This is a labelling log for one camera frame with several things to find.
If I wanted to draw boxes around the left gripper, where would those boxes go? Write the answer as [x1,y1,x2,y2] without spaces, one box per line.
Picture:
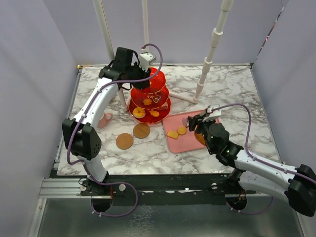
[125,62,152,90]

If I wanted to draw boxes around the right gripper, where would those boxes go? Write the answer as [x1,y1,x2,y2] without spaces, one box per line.
[189,114,216,152]

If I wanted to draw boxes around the brown croissant bread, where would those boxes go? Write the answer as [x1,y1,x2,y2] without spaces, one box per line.
[194,133,206,146]

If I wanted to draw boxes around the metal tongs pink tips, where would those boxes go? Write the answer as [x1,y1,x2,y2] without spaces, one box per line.
[182,118,190,127]

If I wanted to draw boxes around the round biscuit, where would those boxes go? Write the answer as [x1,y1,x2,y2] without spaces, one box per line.
[177,126,187,135]

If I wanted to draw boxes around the swirl butter cookie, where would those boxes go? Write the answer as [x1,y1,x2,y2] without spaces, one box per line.
[143,98,153,106]

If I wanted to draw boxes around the rectangular yellow biscuit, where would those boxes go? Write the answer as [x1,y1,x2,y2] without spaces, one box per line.
[167,130,179,139]

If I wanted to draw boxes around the heart gingerbread cookie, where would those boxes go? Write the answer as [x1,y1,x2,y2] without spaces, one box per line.
[152,95,161,103]

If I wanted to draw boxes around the red three-tier stand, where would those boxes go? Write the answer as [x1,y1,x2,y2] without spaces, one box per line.
[128,67,171,124]

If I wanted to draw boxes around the yellow donut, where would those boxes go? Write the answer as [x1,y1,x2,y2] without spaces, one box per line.
[132,107,146,119]

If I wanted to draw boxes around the pink cake slice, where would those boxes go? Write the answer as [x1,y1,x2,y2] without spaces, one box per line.
[157,103,168,111]

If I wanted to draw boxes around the orange fish cookie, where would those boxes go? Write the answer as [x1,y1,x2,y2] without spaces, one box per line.
[149,110,159,118]

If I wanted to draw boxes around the pink mug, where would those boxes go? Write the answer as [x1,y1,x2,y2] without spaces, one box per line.
[97,113,113,129]

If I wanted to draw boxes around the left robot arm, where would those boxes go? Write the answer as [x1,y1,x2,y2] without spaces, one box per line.
[62,47,157,195]

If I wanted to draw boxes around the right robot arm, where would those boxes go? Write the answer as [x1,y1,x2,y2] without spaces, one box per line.
[184,113,316,217]

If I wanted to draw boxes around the pink serving tray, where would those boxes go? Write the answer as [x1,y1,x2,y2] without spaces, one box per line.
[162,110,206,154]

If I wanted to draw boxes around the upper wooden coaster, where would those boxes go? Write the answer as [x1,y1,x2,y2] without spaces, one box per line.
[133,123,150,139]

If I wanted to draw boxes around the wooden coaster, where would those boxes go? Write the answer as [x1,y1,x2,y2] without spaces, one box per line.
[133,123,150,139]
[116,133,134,150]

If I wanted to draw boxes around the lower wooden coaster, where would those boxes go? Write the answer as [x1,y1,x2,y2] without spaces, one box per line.
[116,133,134,150]

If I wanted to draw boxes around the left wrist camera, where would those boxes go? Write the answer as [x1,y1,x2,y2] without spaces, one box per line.
[139,52,157,72]

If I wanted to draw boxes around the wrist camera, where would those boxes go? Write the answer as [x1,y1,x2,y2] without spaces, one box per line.
[139,52,157,72]
[202,105,222,122]

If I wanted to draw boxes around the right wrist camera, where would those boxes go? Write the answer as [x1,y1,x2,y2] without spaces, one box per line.
[202,105,222,122]

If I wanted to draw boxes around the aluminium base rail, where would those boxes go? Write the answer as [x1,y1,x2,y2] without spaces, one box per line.
[39,174,270,199]

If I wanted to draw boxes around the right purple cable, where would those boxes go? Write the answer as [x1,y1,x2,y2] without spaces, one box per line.
[212,103,316,215]

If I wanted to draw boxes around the white pvc pipe frame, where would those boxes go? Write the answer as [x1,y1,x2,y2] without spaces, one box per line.
[93,0,234,112]

